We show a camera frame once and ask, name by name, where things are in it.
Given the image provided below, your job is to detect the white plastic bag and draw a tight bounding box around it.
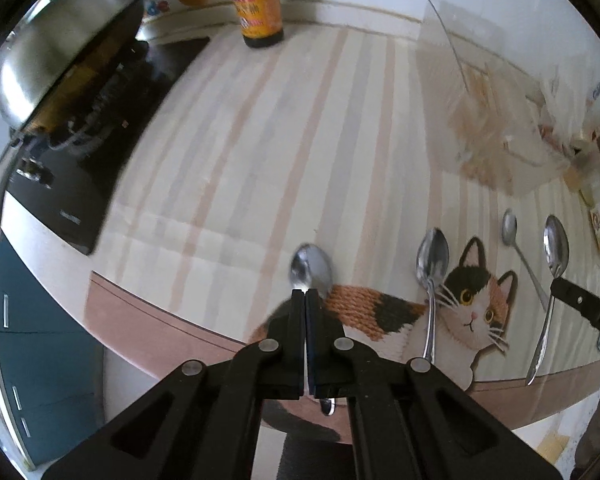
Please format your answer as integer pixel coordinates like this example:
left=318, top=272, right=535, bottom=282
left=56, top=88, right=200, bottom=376
left=530, top=55, right=600, bottom=161

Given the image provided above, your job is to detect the clear plastic container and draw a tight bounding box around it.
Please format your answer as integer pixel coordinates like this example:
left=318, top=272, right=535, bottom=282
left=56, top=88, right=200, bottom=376
left=415, top=0, right=581, bottom=196

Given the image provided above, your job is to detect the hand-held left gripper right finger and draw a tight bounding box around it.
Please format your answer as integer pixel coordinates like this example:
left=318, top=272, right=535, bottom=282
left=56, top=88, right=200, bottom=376
left=305, top=290, right=565, bottom=480

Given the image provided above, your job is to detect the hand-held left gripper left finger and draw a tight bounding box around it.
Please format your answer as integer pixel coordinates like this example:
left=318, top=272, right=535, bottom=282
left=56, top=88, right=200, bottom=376
left=40, top=289, right=307, bottom=480

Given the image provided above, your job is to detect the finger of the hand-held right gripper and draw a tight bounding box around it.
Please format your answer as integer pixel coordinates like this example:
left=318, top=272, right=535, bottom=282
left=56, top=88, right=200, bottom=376
left=550, top=276, right=600, bottom=348

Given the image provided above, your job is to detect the stainless steel spoon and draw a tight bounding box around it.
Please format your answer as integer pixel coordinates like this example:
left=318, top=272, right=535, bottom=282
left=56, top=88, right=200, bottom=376
left=501, top=210, right=553, bottom=311
left=416, top=228, right=451, bottom=363
left=525, top=215, right=571, bottom=387
left=288, top=243, right=337, bottom=417

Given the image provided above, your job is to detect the black wok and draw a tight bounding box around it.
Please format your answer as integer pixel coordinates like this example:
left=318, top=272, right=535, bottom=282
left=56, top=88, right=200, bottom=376
left=10, top=35, right=151, bottom=146

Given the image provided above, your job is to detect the black stove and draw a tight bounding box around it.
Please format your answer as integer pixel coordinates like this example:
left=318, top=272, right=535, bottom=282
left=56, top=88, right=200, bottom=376
left=5, top=35, right=211, bottom=256

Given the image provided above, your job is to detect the dark soy sauce bottle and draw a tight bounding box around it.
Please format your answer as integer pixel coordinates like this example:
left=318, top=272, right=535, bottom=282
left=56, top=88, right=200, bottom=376
left=225, top=0, right=286, bottom=50

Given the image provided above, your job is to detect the steel wok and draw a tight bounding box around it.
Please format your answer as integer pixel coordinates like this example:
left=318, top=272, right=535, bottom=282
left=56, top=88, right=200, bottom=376
left=0, top=0, right=146, bottom=128

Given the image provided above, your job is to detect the striped cat-print tablecloth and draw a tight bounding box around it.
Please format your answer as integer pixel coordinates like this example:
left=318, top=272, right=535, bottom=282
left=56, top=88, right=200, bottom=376
left=82, top=22, right=600, bottom=433

